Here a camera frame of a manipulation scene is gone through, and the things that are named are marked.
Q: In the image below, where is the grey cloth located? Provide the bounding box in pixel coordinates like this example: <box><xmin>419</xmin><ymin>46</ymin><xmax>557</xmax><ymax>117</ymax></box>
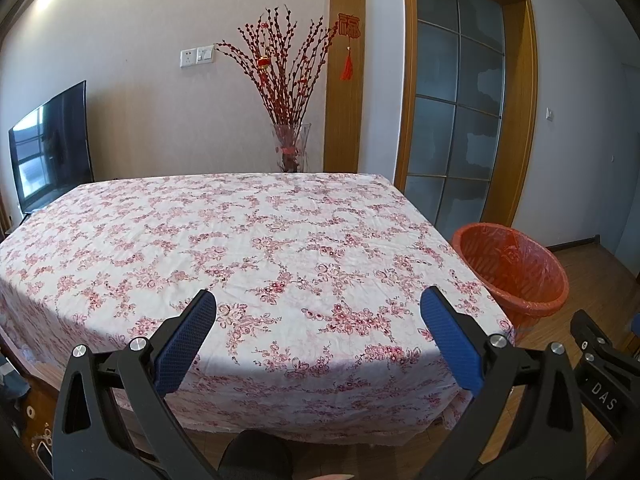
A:
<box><xmin>0</xmin><ymin>355</ymin><xmax>31</xmax><ymax>402</ymax></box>

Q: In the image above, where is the frosted glass door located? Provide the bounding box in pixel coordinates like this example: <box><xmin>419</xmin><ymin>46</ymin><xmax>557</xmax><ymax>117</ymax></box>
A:
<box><xmin>404</xmin><ymin>0</ymin><xmax>507</xmax><ymax>228</ymax></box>

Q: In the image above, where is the person's dark trouser leg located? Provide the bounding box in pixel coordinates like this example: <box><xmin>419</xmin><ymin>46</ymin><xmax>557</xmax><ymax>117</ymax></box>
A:
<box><xmin>220</xmin><ymin>430</ymin><xmax>294</xmax><ymax>480</ymax></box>

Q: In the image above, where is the floral tablecloth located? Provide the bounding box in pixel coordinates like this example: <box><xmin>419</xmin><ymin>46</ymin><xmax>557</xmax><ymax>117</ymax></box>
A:
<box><xmin>0</xmin><ymin>171</ymin><xmax>516</xmax><ymax>447</ymax></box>

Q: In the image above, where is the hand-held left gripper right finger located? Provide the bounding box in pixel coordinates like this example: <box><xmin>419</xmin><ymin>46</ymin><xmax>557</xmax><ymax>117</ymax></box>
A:
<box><xmin>415</xmin><ymin>286</ymin><xmax>587</xmax><ymax>480</ymax></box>

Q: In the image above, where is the wooden door frame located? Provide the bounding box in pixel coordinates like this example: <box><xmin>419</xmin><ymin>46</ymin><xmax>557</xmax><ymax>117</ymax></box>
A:
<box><xmin>393</xmin><ymin>0</ymin><xmax>539</xmax><ymax>231</ymax></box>

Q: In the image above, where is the orange plastic waste basket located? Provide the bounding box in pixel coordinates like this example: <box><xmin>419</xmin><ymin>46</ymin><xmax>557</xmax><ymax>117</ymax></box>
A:
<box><xmin>452</xmin><ymin>223</ymin><xmax>570</xmax><ymax>329</ymax></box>

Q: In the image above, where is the black flat television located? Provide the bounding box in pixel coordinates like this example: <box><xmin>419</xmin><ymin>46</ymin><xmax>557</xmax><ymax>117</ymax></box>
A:
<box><xmin>8</xmin><ymin>80</ymin><xmax>96</xmax><ymax>217</ymax></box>

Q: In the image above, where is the glass vase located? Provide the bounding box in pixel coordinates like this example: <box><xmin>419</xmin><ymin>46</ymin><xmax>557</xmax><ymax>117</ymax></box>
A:
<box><xmin>271</xmin><ymin>122</ymin><xmax>312</xmax><ymax>174</ymax></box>

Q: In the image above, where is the red tassel wall ornament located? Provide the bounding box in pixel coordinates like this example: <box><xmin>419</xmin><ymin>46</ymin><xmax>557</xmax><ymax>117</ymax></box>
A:
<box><xmin>335</xmin><ymin>13</ymin><xmax>362</xmax><ymax>82</ymax></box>

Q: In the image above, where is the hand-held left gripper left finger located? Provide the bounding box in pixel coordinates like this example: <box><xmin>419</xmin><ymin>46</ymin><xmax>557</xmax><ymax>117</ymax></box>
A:
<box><xmin>52</xmin><ymin>289</ymin><xmax>221</xmax><ymax>480</ymax></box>

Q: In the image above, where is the wooden wall panel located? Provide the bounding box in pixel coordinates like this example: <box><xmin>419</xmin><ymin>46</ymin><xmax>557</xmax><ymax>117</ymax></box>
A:
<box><xmin>323</xmin><ymin>0</ymin><xmax>367</xmax><ymax>173</ymax></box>

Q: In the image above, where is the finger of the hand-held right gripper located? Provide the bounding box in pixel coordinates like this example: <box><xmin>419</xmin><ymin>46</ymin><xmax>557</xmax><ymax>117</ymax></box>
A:
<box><xmin>571</xmin><ymin>309</ymin><xmax>618</xmax><ymax>358</ymax></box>

